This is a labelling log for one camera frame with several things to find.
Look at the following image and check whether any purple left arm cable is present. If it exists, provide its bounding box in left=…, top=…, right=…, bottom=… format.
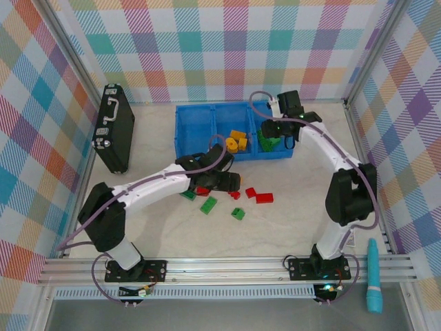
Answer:
left=56, top=134, right=230, bottom=305

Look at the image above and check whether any teal cylindrical tool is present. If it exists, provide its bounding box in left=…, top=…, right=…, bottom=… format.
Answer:
left=365, top=237, right=384, bottom=314

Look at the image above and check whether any white slotted cable duct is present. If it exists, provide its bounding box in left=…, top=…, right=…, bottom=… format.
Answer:
left=54, top=288, right=317, bottom=301

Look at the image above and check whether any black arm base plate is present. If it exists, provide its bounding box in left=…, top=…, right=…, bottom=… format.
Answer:
left=104, top=259, right=169, bottom=284
left=287, top=257, right=353, bottom=281

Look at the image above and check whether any aluminium mounting rail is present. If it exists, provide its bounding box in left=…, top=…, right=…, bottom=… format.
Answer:
left=37, top=257, right=416, bottom=287

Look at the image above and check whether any small wiring connector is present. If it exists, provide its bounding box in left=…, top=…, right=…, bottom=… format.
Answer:
left=314, top=282, right=345, bottom=306
left=119, top=284, right=154, bottom=308

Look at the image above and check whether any aluminium frame post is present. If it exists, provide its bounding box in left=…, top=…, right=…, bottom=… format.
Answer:
left=41, top=0, right=104, bottom=104
left=344, top=0, right=411, bottom=104

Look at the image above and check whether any aluminium frame beam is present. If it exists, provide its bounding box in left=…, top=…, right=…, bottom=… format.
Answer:
left=343, top=99, right=396, bottom=256
left=61, top=99, right=106, bottom=259

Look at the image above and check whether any black briefcase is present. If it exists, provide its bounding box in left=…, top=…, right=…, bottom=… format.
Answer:
left=92, top=83, right=136, bottom=174

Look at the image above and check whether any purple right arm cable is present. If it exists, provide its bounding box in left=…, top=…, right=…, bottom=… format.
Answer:
left=249, top=90, right=380, bottom=306

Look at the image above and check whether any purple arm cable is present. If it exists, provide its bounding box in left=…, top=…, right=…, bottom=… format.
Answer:
left=249, top=90, right=380, bottom=306
left=56, top=134, right=230, bottom=305

